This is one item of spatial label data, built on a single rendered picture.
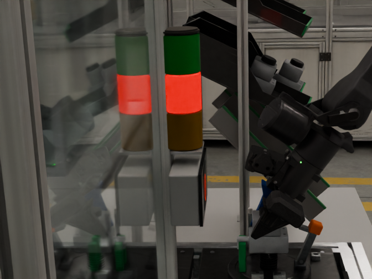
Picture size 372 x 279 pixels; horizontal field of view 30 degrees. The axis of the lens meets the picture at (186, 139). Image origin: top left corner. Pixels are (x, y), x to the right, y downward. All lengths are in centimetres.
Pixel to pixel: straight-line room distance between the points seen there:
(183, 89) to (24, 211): 57
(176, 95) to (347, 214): 96
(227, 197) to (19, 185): 156
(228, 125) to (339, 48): 380
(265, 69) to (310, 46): 374
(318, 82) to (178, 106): 429
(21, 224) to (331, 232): 137
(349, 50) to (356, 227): 350
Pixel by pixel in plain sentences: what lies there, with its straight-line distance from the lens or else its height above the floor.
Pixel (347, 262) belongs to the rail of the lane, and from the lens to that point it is 129.
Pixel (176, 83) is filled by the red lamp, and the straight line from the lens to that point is 88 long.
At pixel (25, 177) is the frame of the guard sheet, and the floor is 142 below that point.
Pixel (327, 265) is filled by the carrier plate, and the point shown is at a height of 97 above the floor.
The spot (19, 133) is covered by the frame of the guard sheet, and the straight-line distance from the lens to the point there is 32.
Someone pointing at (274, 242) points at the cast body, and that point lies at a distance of 115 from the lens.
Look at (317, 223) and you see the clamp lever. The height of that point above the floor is 107.
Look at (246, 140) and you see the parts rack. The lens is 131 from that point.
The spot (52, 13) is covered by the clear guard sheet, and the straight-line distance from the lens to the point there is 42.
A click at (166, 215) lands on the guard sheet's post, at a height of 117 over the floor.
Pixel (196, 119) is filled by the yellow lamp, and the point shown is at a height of 130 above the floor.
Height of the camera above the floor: 152
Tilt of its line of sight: 16 degrees down
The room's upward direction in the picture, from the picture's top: 2 degrees counter-clockwise
